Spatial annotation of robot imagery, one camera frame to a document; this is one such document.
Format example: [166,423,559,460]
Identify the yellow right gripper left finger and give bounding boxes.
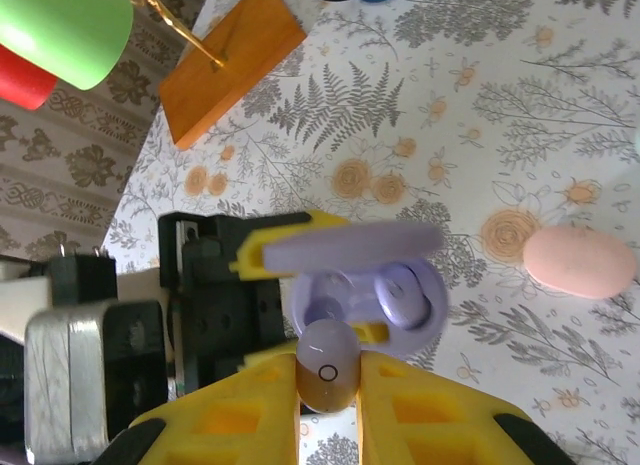
[99,352,302,465]

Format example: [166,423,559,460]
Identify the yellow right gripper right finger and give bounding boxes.
[355,349,566,465]

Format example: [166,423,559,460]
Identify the lavender wireless earbud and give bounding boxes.
[373,274,432,331]
[295,320,361,414]

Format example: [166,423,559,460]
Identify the lavender earbud charging case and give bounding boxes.
[263,222,450,360]

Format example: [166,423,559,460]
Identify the salmon pink charging case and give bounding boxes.
[522,224,640,300]

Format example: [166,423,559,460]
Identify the orange wooden rack base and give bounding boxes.
[158,0,307,151]

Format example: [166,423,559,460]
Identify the red plastic wine glass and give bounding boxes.
[0,43,59,111]

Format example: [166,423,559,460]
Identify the green plastic wine glass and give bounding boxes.
[0,0,135,92]

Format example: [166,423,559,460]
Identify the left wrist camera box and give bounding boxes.
[23,299,169,461]

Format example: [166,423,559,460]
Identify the gold wire glass rack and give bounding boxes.
[112,0,231,76]

